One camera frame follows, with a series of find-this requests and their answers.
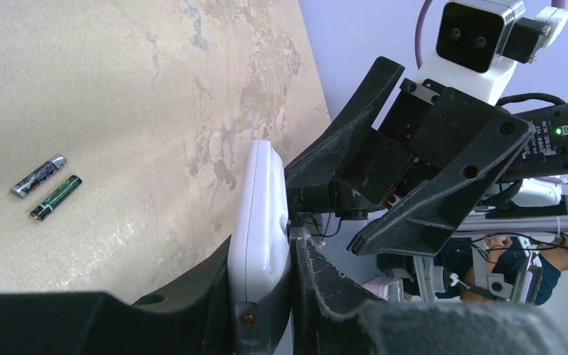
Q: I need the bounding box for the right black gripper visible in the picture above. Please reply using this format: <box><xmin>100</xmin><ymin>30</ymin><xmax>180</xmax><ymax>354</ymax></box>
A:
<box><xmin>285</xmin><ymin>56</ymin><xmax>535</xmax><ymax>257</ymax></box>

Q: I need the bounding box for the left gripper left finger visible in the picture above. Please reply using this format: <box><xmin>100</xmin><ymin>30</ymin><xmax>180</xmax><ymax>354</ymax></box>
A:
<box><xmin>0</xmin><ymin>242</ymin><xmax>232</xmax><ymax>354</ymax></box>

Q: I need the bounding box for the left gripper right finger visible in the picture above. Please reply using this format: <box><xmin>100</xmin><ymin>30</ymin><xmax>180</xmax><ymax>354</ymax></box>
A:
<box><xmin>289</xmin><ymin>227</ymin><xmax>568</xmax><ymax>354</ymax></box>

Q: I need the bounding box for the white remote control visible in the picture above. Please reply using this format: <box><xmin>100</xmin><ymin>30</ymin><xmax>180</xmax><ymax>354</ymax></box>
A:
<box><xmin>227</xmin><ymin>140</ymin><xmax>291</xmax><ymax>354</ymax></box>

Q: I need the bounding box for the green black AAA battery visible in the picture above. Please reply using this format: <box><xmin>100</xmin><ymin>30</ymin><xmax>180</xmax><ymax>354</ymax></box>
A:
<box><xmin>30</xmin><ymin>175</ymin><xmax>83</xmax><ymax>221</ymax></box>

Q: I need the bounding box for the silver black AAA battery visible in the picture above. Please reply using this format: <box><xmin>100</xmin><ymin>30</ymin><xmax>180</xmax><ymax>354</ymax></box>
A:
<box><xmin>10</xmin><ymin>154</ymin><xmax>67</xmax><ymax>199</ymax></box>

